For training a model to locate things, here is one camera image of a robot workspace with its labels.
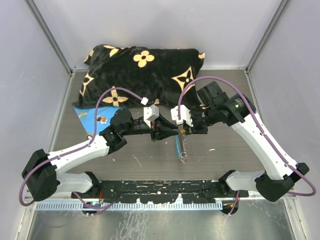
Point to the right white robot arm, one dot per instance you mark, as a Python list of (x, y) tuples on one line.
[(280, 172)]

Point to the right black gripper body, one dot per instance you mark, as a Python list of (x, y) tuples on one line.
[(200, 122)]

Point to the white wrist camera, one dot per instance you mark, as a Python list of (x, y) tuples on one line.
[(181, 115), (150, 113)]

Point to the black floral plush pillow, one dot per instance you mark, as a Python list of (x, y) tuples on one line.
[(160, 75)]

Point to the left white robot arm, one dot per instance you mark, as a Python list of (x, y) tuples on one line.
[(47, 173)]

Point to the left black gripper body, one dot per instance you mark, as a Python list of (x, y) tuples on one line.
[(153, 125)]

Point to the blue cartoon cloth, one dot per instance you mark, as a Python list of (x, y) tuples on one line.
[(102, 119)]

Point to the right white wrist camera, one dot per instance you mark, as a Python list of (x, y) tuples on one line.
[(181, 115)]

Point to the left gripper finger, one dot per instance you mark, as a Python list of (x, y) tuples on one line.
[(164, 134), (166, 123)]

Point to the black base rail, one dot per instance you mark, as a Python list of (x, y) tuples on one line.
[(159, 191)]

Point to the white slotted cable duct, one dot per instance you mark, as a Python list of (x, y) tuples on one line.
[(178, 205)]

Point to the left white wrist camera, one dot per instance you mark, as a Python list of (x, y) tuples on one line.
[(150, 113)]

